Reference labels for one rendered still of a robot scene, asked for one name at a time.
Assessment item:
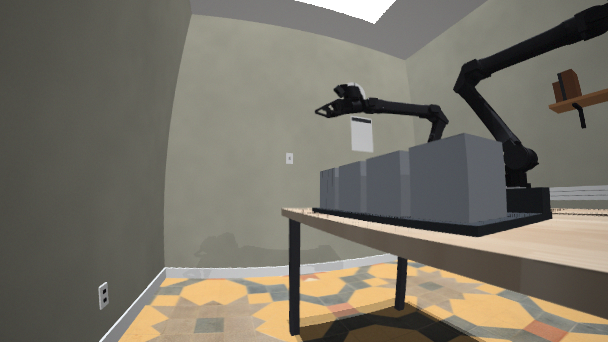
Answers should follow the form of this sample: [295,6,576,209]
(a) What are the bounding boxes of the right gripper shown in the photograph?
[315,99,353,118]

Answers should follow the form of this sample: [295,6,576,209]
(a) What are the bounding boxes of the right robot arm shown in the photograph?
[334,84,449,143]

